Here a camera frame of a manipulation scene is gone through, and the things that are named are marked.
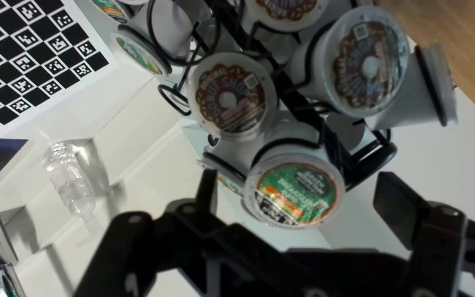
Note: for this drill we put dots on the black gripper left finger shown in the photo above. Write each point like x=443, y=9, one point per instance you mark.
x=206, y=193

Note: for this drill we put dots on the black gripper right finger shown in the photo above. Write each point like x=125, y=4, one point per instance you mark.
x=399, y=207

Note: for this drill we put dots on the green label coffee pod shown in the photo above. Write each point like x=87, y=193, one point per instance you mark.
x=293, y=187
x=156, y=35

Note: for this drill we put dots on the white coffee pod side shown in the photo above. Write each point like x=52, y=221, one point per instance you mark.
x=425, y=96

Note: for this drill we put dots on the brown label coffee pod centre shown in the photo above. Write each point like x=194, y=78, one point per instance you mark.
x=230, y=94

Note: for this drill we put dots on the brown label coffee pod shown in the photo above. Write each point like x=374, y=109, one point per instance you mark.
x=230, y=94
x=359, y=63
x=282, y=15

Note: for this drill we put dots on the brown label coffee pod right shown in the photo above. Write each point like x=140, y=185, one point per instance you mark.
x=359, y=63

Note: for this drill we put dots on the brown label coffee pod top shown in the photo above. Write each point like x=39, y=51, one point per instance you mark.
x=282, y=15

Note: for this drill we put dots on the checkered calibration board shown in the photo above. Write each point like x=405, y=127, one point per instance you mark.
x=42, y=50

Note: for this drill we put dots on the black wire pod stand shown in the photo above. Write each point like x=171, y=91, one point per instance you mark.
x=352, y=167

